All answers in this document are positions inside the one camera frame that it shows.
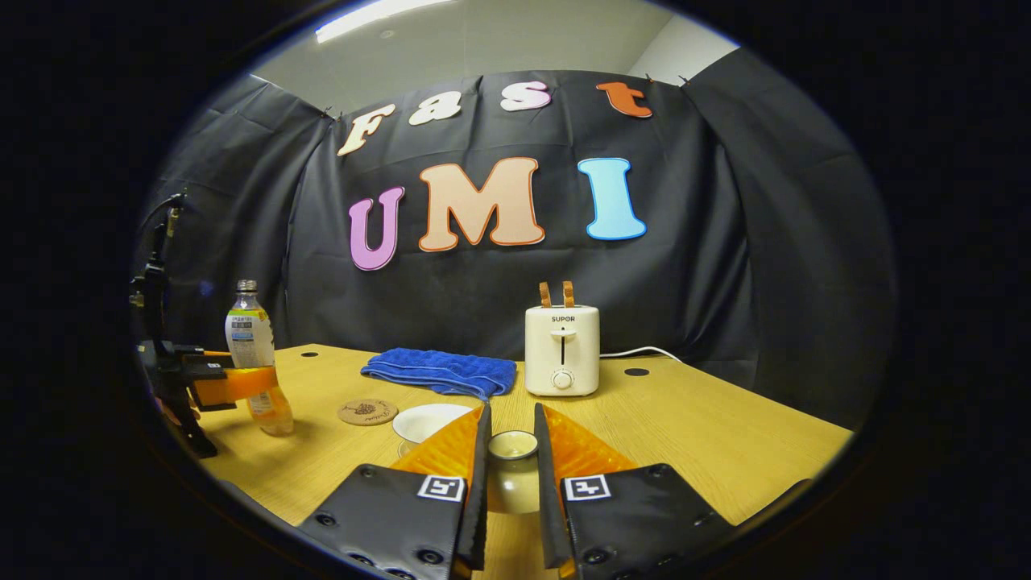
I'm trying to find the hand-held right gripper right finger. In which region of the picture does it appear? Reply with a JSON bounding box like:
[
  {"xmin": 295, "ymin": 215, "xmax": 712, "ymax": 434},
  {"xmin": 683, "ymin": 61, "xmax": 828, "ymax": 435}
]
[{"xmin": 533, "ymin": 403, "xmax": 735, "ymax": 580}]

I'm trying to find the cream teacup lid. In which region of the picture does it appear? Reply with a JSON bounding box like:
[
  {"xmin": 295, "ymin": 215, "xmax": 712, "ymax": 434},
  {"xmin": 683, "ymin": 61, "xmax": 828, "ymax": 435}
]
[{"xmin": 487, "ymin": 430, "xmax": 540, "ymax": 515}]

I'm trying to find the cream ceramic teacup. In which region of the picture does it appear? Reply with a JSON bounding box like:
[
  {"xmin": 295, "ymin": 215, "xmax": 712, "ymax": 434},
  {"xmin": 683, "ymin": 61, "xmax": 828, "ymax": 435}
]
[{"xmin": 392, "ymin": 404, "xmax": 478, "ymax": 458}]

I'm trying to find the folded blue towel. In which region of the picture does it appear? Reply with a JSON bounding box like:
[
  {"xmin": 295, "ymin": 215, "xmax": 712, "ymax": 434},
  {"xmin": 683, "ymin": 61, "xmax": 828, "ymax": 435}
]
[{"xmin": 360, "ymin": 348, "xmax": 518, "ymax": 401}]

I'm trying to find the white power cable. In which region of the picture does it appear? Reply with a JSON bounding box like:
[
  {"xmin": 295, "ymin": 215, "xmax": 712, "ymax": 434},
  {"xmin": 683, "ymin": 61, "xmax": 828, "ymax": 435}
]
[{"xmin": 599, "ymin": 346, "xmax": 684, "ymax": 363}]

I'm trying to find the black backdrop cloth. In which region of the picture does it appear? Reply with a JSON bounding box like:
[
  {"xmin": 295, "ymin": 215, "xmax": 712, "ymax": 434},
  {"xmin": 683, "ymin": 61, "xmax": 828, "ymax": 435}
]
[{"xmin": 137, "ymin": 48, "xmax": 899, "ymax": 428}]

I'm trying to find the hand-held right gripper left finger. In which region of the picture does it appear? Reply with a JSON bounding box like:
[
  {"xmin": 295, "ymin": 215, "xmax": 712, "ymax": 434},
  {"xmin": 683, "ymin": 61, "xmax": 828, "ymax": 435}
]
[{"xmin": 296, "ymin": 403, "xmax": 493, "ymax": 580}]

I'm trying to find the cream toaster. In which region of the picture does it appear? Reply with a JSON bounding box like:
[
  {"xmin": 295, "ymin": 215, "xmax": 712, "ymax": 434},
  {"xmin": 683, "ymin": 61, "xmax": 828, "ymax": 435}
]
[{"xmin": 524, "ymin": 304, "xmax": 601, "ymax": 397}]

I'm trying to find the round cork coaster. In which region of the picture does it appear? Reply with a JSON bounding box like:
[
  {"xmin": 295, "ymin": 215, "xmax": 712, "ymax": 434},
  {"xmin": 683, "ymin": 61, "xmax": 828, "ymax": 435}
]
[{"xmin": 337, "ymin": 398, "xmax": 399, "ymax": 426}]

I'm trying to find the clear orange-drink water bottle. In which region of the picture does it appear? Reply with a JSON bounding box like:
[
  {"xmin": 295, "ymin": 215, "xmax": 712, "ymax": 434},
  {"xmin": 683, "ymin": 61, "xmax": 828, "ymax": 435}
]
[{"xmin": 225, "ymin": 280, "xmax": 295, "ymax": 437}]

